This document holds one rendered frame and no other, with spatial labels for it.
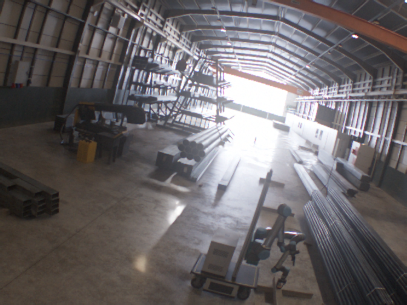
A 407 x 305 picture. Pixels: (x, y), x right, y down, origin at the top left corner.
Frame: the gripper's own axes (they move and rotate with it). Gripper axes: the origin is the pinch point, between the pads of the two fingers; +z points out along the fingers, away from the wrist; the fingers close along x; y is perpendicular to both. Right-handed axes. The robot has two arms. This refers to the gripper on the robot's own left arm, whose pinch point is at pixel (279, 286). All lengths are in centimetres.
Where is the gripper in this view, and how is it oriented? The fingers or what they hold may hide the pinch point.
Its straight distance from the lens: 501.2
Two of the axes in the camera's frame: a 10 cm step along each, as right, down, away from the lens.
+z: -2.4, 9.6, 1.6
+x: 9.6, 2.6, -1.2
